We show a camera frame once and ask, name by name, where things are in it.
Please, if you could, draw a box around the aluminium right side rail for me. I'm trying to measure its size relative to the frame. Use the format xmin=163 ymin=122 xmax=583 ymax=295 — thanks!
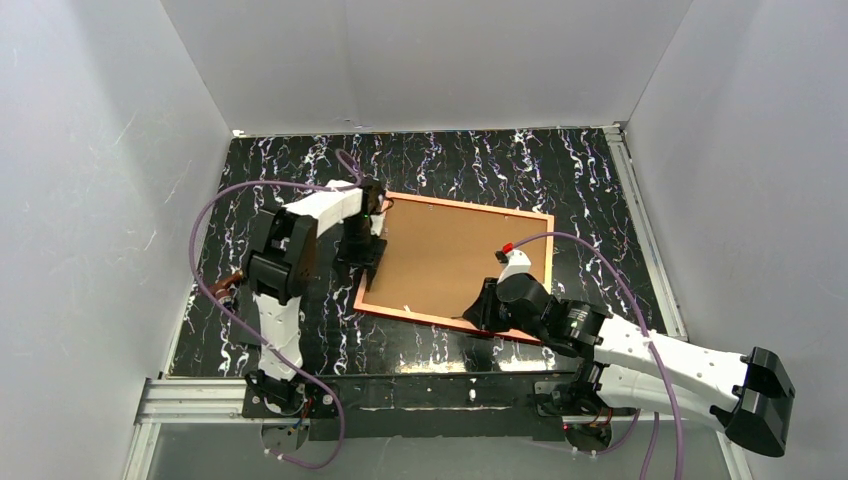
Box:
xmin=601 ymin=124 xmax=689 ymax=341

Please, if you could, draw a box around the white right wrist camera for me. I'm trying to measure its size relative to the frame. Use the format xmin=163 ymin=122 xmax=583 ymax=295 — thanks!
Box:
xmin=495 ymin=243 xmax=532 ymax=283

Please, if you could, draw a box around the aluminium rail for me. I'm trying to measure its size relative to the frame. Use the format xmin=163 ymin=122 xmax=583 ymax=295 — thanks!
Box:
xmin=601 ymin=124 xmax=689 ymax=341
xmin=134 ymin=374 xmax=737 ymax=425

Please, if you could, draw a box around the brown copper pipe fitting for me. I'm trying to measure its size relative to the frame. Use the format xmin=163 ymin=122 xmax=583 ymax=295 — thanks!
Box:
xmin=209 ymin=270 xmax=244 ymax=310

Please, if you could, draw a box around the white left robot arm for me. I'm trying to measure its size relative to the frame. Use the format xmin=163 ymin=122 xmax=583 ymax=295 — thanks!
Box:
xmin=244 ymin=178 xmax=387 ymax=382

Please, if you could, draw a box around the aluminium front rail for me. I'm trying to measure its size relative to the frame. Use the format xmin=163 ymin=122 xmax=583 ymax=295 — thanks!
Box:
xmin=134 ymin=374 xmax=737 ymax=425

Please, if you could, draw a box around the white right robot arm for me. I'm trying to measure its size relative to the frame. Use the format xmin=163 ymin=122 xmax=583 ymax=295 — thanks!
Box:
xmin=462 ymin=274 xmax=796 ymax=457

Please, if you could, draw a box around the red picture frame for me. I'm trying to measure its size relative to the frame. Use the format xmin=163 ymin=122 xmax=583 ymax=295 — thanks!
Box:
xmin=354 ymin=192 xmax=555 ymax=334

